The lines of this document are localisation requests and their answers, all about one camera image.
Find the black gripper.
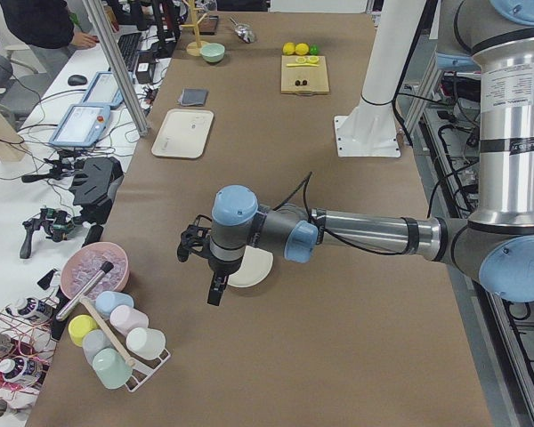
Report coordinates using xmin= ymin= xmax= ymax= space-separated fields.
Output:
xmin=176 ymin=214 xmax=243 ymax=306

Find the cream round plate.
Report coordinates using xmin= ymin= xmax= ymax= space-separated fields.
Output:
xmin=228 ymin=246 xmax=273 ymax=288

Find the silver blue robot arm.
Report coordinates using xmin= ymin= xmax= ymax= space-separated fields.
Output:
xmin=177 ymin=1 xmax=534 ymax=305

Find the cream rabbit tray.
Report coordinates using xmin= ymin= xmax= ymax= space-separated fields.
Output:
xmin=151 ymin=109 xmax=214 ymax=159

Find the white plastic cup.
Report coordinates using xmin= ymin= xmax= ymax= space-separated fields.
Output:
xmin=125 ymin=327 xmax=166 ymax=360

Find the pink plastic cup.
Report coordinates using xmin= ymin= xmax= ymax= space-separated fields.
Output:
xmin=109 ymin=305 xmax=150 ymax=335

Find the metal muddler black tip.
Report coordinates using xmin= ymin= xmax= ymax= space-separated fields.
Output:
xmin=55 ymin=261 xmax=114 ymax=321

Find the white cup rack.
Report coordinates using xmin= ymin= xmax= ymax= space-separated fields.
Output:
xmin=78 ymin=296 xmax=172 ymax=393

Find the blue plastic cup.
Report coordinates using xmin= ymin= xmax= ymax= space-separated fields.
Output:
xmin=94 ymin=291 xmax=134 ymax=319

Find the grey plastic cup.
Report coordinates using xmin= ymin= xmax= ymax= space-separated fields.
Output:
xmin=82 ymin=329 xmax=113 ymax=366

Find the pink bowl of ice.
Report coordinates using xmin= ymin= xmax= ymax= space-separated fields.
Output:
xmin=61 ymin=242 xmax=130 ymax=299

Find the mint green plastic cup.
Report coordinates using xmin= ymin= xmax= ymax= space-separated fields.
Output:
xmin=92 ymin=348 xmax=133 ymax=390

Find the yellow plastic cup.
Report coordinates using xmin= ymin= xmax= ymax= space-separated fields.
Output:
xmin=68 ymin=314 xmax=99 ymax=347

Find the black plastic stand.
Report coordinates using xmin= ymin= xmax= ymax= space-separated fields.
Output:
xmin=69 ymin=157 xmax=124 ymax=224

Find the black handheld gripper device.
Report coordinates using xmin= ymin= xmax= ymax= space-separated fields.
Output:
xmin=20 ymin=207 xmax=83 ymax=259

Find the grey folded cloth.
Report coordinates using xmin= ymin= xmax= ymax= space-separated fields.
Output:
xmin=178 ymin=88 xmax=208 ymax=107

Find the blue teach pendant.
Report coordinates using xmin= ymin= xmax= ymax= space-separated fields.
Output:
xmin=49 ymin=103 xmax=110 ymax=149
xmin=81 ymin=71 xmax=124 ymax=109

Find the wooden cutting board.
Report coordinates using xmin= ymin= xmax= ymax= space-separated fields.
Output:
xmin=280 ymin=55 xmax=330 ymax=94

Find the mint green bowl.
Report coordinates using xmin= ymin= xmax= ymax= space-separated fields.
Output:
xmin=199 ymin=43 xmax=225 ymax=64

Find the yellow plastic knife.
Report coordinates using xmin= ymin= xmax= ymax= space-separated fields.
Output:
xmin=285 ymin=62 xmax=320 ymax=68

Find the wooden mug tree stand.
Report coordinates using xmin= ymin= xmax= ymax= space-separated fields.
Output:
xmin=180 ymin=0 xmax=208 ymax=57

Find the whole yellow lemon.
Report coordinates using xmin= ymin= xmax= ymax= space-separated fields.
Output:
xmin=294 ymin=43 xmax=310 ymax=56
xmin=282 ymin=42 xmax=295 ymax=55

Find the black computer mouse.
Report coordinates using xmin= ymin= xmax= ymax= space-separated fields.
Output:
xmin=67 ymin=75 xmax=88 ymax=86

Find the metal ice scoop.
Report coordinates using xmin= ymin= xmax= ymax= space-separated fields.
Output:
xmin=230 ymin=17 xmax=256 ymax=44

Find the green lime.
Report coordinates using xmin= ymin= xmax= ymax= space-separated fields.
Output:
xmin=309 ymin=44 xmax=320 ymax=55

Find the black keyboard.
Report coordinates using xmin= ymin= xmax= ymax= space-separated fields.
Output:
xmin=117 ymin=32 xmax=142 ymax=72

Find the person in dark top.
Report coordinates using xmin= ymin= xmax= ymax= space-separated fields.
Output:
xmin=0 ymin=0 xmax=99 ymax=49

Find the white camera mast base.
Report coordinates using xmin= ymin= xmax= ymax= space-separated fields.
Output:
xmin=335 ymin=0 xmax=426 ymax=157

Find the aluminium frame post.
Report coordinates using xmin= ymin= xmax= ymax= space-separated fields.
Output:
xmin=83 ymin=0 xmax=149 ymax=137

